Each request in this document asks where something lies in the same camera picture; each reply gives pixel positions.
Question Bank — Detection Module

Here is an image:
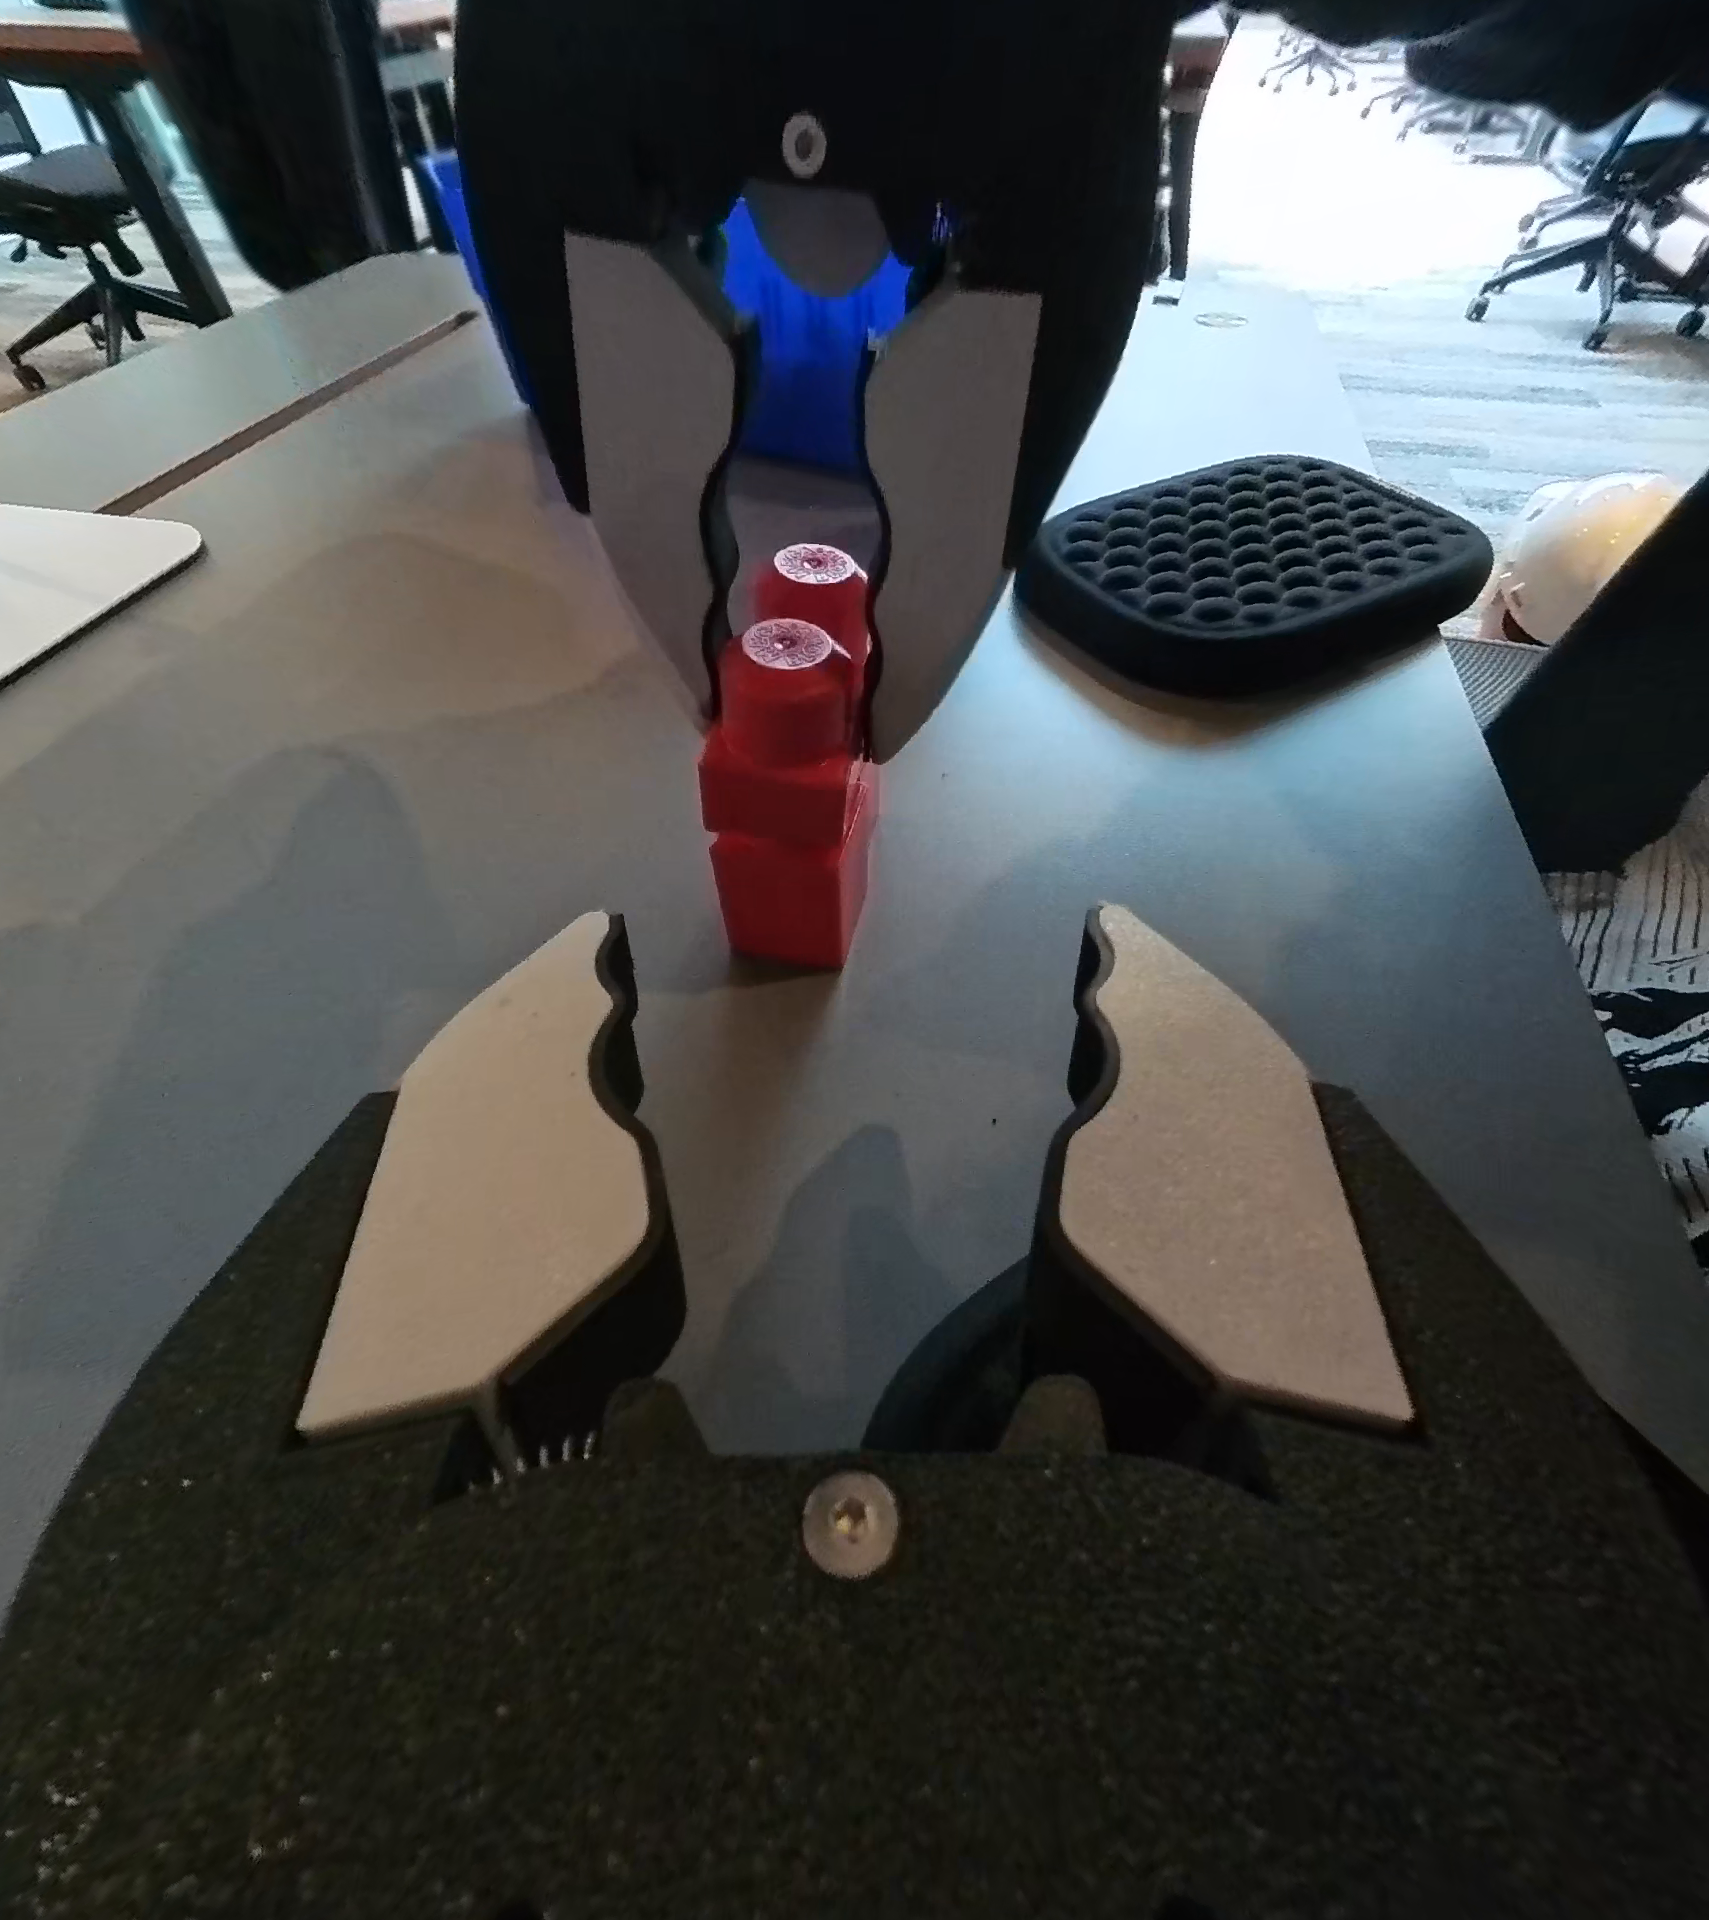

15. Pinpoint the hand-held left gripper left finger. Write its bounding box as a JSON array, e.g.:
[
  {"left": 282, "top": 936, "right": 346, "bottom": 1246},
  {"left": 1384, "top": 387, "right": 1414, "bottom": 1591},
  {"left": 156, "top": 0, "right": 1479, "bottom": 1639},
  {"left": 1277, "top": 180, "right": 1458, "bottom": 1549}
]
[{"left": 295, "top": 911, "right": 684, "bottom": 1442}]

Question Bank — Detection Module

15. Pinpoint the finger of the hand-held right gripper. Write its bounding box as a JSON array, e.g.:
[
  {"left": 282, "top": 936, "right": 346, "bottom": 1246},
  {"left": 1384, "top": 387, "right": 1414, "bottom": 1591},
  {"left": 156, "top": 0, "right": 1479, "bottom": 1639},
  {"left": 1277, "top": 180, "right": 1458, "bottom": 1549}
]
[
  {"left": 855, "top": 281, "right": 1054, "bottom": 764},
  {"left": 558, "top": 228, "right": 756, "bottom": 727}
]

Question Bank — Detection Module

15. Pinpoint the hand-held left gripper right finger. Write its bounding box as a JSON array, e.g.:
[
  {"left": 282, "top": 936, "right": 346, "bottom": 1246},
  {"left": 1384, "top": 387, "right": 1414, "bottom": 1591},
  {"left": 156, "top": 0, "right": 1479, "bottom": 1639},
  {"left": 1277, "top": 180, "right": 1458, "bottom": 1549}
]
[{"left": 1041, "top": 899, "right": 1421, "bottom": 1436}]

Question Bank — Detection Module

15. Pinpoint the blue bin with white label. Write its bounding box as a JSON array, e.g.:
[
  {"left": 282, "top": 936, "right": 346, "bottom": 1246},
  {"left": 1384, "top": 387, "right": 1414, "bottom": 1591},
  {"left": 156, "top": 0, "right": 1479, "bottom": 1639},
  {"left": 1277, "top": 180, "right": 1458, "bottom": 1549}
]
[{"left": 416, "top": 150, "right": 953, "bottom": 488}]

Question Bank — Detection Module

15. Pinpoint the red two-stud mega block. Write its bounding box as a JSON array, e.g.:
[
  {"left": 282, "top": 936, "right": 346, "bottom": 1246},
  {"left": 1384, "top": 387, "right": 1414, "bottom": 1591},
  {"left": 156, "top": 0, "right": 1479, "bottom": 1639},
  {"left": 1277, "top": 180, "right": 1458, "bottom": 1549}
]
[{"left": 696, "top": 540, "right": 882, "bottom": 853}]

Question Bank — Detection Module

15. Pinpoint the red single-stud mega block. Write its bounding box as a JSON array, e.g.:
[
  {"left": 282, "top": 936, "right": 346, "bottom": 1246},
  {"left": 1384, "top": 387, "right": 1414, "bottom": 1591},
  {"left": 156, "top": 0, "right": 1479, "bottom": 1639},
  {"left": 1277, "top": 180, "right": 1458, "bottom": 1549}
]
[{"left": 707, "top": 828, "right": 882, "bottom": 973}]

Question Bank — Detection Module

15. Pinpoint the black honeycomb rubber pad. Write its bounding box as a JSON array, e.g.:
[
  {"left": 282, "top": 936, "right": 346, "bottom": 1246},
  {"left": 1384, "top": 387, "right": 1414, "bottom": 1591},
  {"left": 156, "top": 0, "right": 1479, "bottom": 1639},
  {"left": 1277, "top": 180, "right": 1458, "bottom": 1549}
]
[{"left": 1017, "top": 450, "right": 1504, "bottom": 704}]

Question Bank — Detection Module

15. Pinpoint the black office chair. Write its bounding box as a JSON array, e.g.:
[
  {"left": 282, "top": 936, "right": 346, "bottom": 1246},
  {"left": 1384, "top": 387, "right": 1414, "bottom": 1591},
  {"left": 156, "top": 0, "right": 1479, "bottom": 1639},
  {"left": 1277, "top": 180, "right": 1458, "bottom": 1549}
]
[
  {"left": 0, "top": 46, "right": 231, "bottom": 395},
  {"left": 1466, "top": 106, "right": 1709, "bottom": 350}
]

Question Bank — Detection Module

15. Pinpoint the wooden background desk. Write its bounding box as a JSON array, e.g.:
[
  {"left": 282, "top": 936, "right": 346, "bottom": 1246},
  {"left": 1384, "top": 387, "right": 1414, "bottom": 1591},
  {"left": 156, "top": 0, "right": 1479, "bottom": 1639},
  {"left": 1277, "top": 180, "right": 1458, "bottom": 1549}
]
[{"left": 0, "top": 0, "right": 196, "bottom": 182}]

